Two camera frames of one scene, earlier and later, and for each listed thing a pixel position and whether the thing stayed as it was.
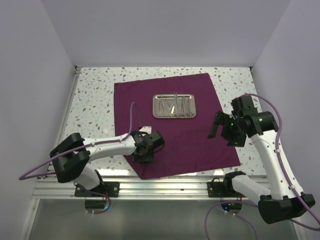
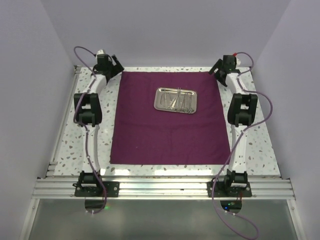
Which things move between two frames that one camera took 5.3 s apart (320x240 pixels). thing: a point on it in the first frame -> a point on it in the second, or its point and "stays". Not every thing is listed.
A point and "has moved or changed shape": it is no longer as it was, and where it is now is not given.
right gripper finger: x=220 y=118 -> x=218 y=64
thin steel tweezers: x=164 y=104 -> x=165 y=98
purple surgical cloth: x=186 y=147 has moved or changed shape
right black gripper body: x=232 y=124 -> x=220 y=79
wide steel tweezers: x=172 y=109 -> x=173 y=103
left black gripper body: x=147 y=156 -> x=108 y=67
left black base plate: x=110 y=188 stays
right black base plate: x=222 y=189 stays
